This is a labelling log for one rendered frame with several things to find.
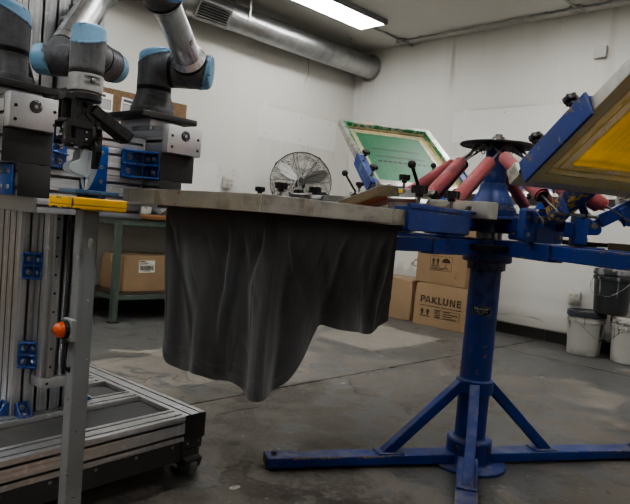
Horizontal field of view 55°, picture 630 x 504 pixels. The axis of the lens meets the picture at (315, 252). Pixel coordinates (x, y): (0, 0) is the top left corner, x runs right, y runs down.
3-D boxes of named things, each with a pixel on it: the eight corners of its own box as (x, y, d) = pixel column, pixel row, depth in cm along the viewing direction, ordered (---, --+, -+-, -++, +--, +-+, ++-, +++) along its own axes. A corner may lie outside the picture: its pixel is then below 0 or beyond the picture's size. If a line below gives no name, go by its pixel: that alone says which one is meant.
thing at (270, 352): (264, 402, 136) (279, 214, 134) (254, 397, 139) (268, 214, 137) (390, 376, 169) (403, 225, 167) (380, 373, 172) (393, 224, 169)
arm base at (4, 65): (-34, 80, 172) (-32, 45, 172) (20, 92, 184) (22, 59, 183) (-12, 76, 162) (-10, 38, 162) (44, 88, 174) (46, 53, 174)
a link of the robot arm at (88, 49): (115, 33, 139) (98, 20, 131) (112, 81, 140) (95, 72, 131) (82, 31, 140) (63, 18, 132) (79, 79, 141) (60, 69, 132)
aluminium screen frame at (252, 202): (261, 212, 122) (262, 193, 122) (122, 201, 163) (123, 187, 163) (466, 230, 178) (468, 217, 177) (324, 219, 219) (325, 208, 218)
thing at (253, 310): (256, 406, 135) (271, 214, 133) (152, 361, 167) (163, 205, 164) (266, 404, 137) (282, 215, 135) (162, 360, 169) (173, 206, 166)
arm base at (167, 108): (120, 113, 210) (122, 84, 210) (157, 121, 222) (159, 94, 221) (146, 111, 200) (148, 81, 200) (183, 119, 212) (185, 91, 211)
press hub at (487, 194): (485, 492, 222) (522, 123, 215) (400, 456, 250) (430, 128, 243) (533, 467, 250) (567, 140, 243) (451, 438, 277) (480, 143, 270)
